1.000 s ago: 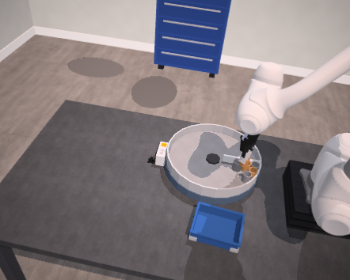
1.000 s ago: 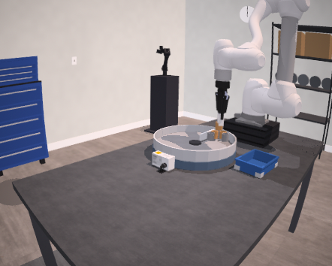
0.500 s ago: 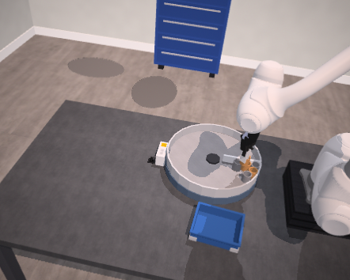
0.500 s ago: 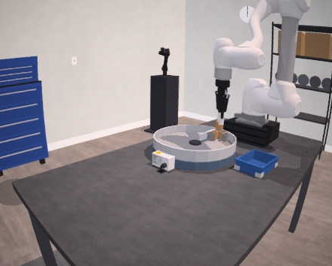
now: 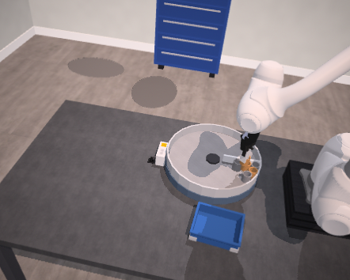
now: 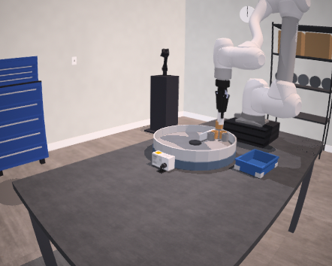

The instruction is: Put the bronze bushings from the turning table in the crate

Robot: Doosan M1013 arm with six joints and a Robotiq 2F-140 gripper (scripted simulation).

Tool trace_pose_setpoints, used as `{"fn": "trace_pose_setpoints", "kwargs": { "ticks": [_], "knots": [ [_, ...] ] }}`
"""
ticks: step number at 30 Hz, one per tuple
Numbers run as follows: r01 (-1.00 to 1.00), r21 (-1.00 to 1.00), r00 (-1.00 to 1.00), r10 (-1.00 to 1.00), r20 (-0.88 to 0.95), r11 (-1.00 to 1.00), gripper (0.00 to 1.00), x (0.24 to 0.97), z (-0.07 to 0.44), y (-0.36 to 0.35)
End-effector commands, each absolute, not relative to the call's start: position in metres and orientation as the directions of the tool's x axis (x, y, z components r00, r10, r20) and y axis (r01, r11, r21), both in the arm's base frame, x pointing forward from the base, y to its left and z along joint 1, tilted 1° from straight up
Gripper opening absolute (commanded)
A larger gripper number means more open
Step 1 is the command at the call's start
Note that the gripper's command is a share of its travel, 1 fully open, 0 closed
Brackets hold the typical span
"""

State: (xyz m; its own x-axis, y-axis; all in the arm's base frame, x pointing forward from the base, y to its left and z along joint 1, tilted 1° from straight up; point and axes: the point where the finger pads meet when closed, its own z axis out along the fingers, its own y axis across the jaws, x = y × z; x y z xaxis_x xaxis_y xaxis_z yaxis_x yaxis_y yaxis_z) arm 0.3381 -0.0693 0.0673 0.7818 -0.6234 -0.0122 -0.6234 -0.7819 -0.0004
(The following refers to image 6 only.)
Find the blue crate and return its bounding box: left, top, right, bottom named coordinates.
left=234, top=149, right=279, bottom=179

